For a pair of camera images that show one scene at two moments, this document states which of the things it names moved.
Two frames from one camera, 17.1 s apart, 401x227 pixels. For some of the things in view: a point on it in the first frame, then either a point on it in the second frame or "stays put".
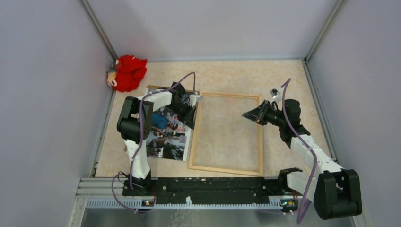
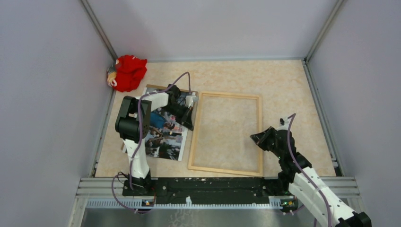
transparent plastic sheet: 224,140 stays put
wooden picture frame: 208,168 stays put
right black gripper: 265,107 → 261,138
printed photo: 170,137 stays put
